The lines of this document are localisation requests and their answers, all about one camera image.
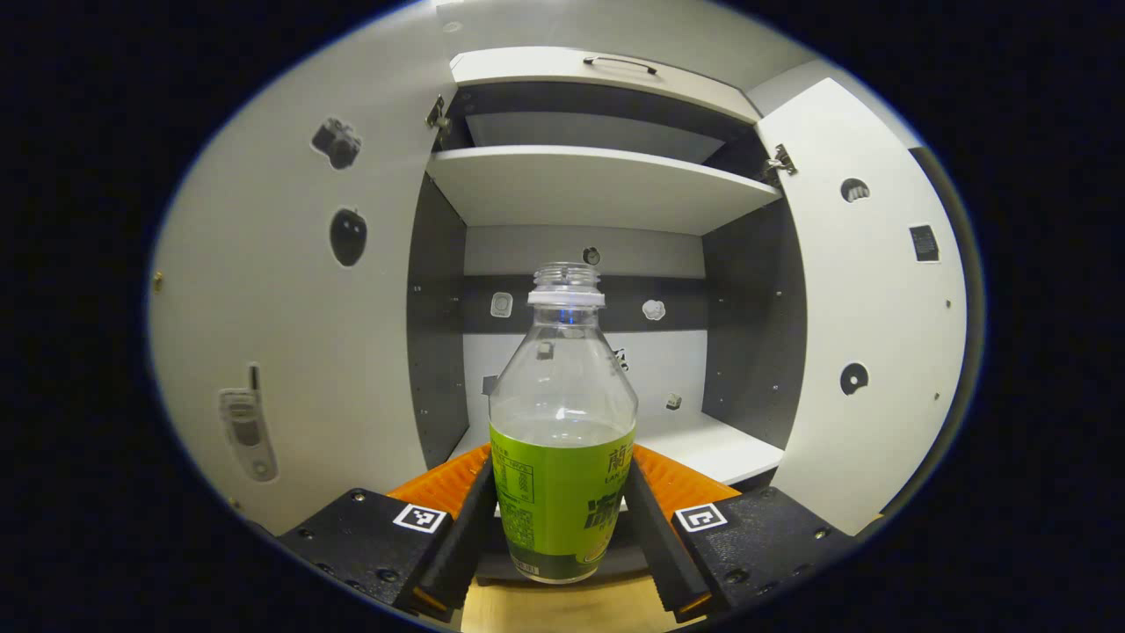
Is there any clear bottle green label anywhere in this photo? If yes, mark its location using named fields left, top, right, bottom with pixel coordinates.
left=489, top=262, right=639, bottom=585

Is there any white cabinet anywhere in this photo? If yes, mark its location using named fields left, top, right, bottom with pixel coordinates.
left=406, top=47, right=809, bottom=581

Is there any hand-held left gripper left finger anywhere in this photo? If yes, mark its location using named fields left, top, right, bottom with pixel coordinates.
left=275, top=442, right=500, bottom=623

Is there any white cabinet door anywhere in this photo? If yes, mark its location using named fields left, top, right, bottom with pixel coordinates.
left=754, top=77, right=969, bottom=537
left=148, top=0, right=460, bottom=539

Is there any white cabinet shelf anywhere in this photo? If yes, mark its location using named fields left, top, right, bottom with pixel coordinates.
left=426, top=145, right=783, bottom=236

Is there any metal drawer handle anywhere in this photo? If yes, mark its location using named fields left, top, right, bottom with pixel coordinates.
left=583, top=55, right=658, bottom=76

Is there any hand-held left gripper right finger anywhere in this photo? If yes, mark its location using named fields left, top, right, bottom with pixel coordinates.
left=624, top=442, right=860, bottom=625

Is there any white cabinet drawer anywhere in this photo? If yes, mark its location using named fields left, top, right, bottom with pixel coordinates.
left=450, top=47, right=762, bottom=125

